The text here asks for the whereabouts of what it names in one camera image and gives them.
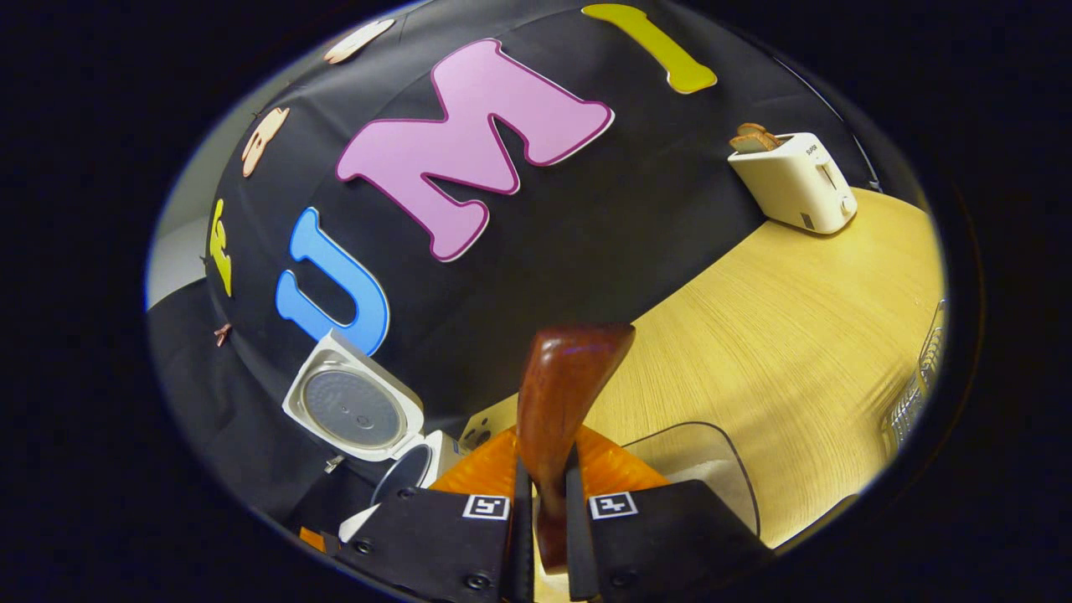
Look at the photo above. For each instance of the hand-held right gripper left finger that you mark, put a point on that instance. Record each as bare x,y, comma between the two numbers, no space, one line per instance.
523,544

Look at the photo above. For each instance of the copper metal clip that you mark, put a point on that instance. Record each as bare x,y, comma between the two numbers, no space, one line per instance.
223,333

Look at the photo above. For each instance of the black backdrop cloth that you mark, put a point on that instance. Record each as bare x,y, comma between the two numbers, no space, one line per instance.
586,234

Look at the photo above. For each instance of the brown wooden spoon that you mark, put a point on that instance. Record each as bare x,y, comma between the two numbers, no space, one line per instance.
561,394

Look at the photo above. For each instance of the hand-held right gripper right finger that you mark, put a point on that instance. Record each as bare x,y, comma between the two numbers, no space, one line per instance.
578,544

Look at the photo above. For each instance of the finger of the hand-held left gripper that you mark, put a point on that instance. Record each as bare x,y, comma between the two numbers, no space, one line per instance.
314,541

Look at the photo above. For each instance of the clear plastic rice container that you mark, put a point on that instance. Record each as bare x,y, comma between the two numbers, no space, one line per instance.
695,444

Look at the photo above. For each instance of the white toaster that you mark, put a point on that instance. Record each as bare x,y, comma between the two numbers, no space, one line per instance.
796,188

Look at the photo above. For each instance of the white rice cooker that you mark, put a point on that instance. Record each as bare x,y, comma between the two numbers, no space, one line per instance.
352,410

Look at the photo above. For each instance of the brown toast slice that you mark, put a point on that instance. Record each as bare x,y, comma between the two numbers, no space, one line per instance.
762,129
749,141

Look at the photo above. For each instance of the silver metal clip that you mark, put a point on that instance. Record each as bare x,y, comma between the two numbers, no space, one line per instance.
333,465

